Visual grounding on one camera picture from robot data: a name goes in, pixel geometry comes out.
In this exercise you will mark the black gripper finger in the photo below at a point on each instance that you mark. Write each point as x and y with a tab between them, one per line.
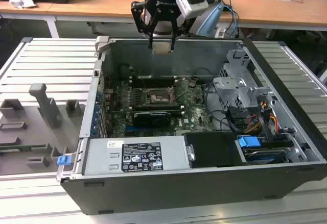
173	37
139	17

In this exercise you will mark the small square CPU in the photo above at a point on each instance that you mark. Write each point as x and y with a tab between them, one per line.
162	48

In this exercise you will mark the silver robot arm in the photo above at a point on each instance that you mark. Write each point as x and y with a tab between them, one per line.
208	22

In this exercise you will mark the black RAM slot bank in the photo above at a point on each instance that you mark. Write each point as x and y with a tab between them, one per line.
158	108
153	82

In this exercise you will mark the CPU socket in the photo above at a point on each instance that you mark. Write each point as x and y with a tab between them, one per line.
157	97

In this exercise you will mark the blue expansion slot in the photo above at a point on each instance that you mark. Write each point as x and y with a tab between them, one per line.
129	129

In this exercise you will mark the long wooden desk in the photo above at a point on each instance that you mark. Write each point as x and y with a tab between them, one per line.
102	2

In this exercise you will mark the round coin battery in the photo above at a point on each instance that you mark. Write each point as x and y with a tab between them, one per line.
192	83

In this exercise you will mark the silver metal drive cage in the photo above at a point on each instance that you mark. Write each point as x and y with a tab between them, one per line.
230	83

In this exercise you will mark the green motherboard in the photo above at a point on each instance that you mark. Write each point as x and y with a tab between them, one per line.
196	117

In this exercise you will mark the black graphics card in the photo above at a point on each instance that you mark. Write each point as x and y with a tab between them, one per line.
153	120

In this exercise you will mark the short wooden desk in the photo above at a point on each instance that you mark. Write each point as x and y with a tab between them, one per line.
25	12

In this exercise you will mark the crumpled white paper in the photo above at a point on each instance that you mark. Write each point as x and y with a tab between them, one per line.
21	2

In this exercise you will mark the black plastic shroud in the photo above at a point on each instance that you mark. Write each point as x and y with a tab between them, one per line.
212	150

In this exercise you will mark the white sticker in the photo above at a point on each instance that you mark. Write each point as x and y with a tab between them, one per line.
115	144

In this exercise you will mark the black rating label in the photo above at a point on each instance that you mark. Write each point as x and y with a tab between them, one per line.
141	156

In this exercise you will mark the hard disk in blue carrier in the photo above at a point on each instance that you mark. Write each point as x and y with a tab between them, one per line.
247	142

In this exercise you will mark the silver power supply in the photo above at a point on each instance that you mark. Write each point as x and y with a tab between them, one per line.
102	157

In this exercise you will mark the grey parts rack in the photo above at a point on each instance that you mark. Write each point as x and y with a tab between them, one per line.
25	122

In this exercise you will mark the black open PC case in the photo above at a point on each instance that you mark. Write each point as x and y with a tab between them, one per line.
178	196

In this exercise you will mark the blue case latch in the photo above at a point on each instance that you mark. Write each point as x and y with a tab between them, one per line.
64	160

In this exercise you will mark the green RAM stick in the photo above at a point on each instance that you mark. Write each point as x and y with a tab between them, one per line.
25	147

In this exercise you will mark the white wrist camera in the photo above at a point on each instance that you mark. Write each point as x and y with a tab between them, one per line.
191	7

